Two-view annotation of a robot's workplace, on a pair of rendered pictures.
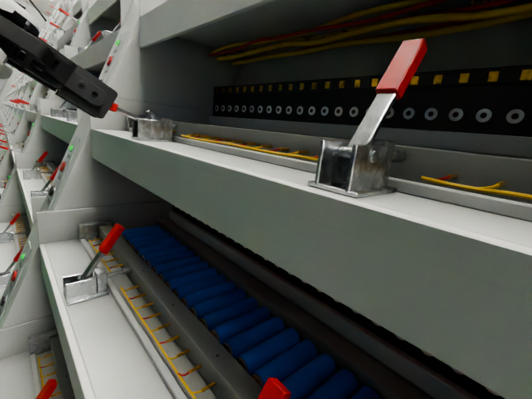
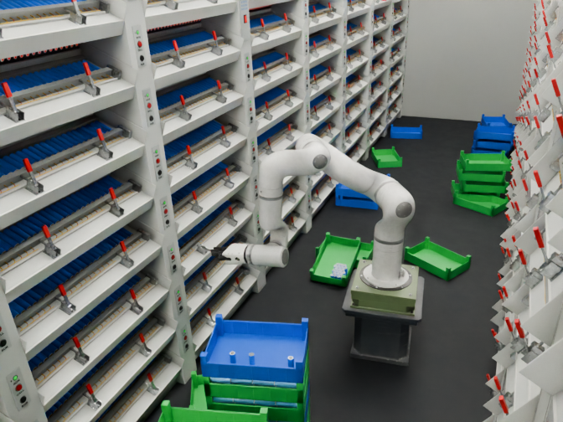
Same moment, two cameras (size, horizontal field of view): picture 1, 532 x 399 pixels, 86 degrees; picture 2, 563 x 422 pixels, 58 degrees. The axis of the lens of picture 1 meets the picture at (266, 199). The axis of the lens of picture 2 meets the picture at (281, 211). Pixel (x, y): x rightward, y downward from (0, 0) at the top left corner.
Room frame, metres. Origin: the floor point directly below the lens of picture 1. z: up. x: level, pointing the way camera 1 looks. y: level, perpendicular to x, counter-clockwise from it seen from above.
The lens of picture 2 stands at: (0.65, 2.01, 1.58)
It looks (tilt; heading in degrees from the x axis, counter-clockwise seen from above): 26 degrees down; 250
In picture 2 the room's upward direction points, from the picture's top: 3 degrees counter-clockwise
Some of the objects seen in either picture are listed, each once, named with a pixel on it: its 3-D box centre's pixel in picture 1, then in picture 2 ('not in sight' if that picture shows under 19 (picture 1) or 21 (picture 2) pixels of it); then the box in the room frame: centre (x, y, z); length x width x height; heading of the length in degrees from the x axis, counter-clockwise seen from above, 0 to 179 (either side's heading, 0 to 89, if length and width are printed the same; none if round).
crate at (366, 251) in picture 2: not in sight; (345, 250); (-0.58, -0.28, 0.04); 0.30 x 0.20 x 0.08; 135
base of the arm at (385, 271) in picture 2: not in sight; (387, 257); (-0.38, 0.47, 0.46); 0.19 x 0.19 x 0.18
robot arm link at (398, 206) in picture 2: not in sight; (394, 214); (-0.37, 0.50, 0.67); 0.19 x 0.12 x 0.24; 79
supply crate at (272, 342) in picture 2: not in sight; (256, 346); (0.32, 0.84, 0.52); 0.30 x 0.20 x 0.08; 151
